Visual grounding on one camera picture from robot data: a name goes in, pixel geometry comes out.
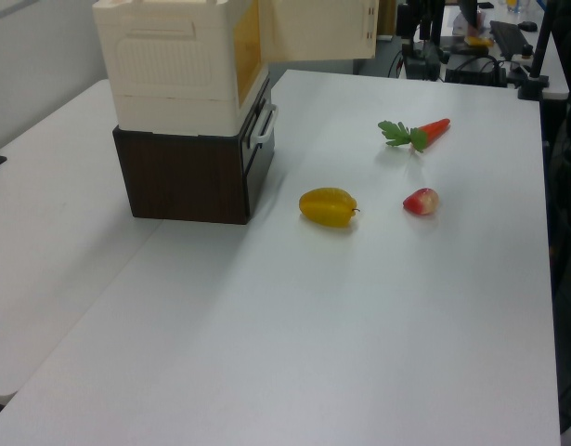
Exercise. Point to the orange toy carrot green leaves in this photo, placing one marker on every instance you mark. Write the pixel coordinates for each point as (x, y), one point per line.
(431, 128)

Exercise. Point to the black clamp stand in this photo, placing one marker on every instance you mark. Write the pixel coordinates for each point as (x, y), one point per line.
(540, 51)

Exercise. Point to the cream plastic cabinet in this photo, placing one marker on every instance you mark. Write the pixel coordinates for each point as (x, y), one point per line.
(173, 56)

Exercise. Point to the black computer mouse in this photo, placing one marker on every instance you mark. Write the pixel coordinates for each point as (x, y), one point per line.
(528, 25)

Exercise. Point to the cream cabinet door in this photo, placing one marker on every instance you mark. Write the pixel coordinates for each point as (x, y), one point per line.
(317, 28)

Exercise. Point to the black flat box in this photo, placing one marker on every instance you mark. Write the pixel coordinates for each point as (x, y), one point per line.
(475, 72)

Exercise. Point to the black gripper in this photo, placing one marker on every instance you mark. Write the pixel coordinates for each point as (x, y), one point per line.
(419, 9)

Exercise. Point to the yellow toy starfruit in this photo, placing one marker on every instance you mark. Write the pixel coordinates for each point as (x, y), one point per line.
(327, 207)

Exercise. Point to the yellow object on desk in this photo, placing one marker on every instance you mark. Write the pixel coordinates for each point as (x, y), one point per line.
(477, 42)

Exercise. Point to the dark brown wooden drawer box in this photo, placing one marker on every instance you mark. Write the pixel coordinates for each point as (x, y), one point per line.
(183, 181)

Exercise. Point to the red toy peach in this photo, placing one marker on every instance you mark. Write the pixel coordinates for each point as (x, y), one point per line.
(421, 201)

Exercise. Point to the black keyboard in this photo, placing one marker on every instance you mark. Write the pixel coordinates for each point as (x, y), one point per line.
(510, 39)

